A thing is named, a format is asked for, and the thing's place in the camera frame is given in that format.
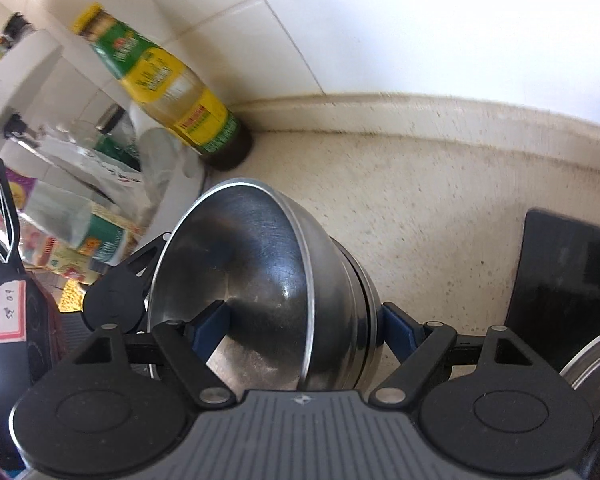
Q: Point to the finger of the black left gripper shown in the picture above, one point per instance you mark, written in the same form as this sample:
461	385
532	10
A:
118	297

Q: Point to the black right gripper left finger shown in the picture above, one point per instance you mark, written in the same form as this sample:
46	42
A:
165	367

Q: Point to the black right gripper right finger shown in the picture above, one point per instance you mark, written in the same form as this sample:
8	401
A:
427	353

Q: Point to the steel bowl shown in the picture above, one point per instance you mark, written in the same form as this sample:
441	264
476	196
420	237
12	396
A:
355	314
272	263

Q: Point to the clear fish sauce bottle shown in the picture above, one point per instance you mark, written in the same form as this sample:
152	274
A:
81	224

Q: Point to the clear plastic bag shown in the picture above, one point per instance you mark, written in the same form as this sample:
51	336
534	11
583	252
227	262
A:
121	184

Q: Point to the white round tray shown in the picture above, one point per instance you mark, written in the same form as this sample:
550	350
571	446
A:
174	177

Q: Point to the black induction cooktop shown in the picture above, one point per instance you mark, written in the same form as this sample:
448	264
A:
555	303

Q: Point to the yellow green oil bottle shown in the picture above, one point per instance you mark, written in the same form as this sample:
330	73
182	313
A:
166	89

